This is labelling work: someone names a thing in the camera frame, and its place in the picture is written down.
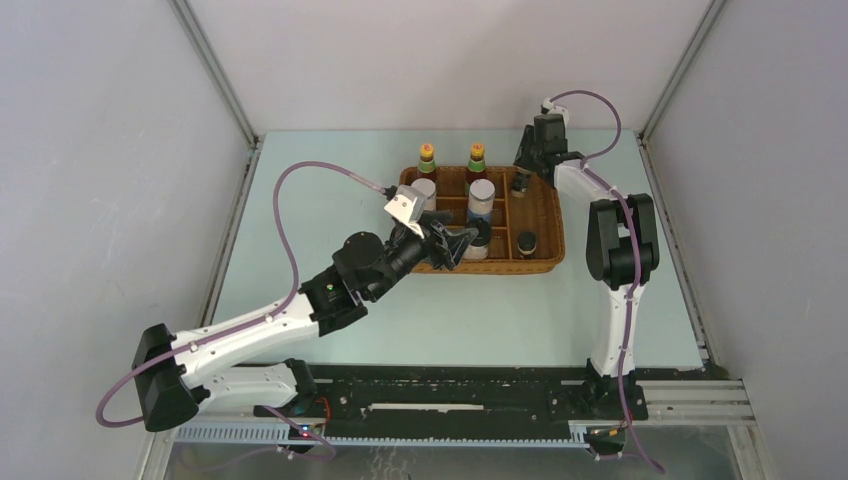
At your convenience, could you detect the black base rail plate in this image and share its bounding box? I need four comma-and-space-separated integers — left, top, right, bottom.
277, 365, 648, 441

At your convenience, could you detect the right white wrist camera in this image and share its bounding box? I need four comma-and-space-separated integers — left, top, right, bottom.
540, 98, 570, 126

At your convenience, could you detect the black-lid white spice jar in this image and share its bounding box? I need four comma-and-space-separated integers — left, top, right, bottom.
463, 217, 492, 261

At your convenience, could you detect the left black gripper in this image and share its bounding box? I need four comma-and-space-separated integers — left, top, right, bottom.
366, 210, 477, 301

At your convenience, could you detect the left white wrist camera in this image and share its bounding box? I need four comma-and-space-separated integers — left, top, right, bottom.
384, 185, 427, 239

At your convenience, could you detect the yellow-cap sauce bottle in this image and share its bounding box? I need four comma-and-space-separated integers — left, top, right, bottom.
465, 142, 487, 186
417, 143, 438, 183

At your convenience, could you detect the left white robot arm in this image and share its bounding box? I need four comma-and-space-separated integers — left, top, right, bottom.
132, 212, 479, 432

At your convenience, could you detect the silver-lid salt jar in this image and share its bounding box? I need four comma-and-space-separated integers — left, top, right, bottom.
467, 179, 496, 222
411, 178, 437, 211

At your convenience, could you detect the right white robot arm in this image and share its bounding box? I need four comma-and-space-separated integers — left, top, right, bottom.
511, 109, 660, 418

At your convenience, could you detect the brown wicker divided basket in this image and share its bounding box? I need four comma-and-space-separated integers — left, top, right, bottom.
413, 166, 566, 275

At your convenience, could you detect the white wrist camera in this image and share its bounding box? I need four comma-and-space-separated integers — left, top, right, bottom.
384, 185, 427, 239
540, 98, 570, 126

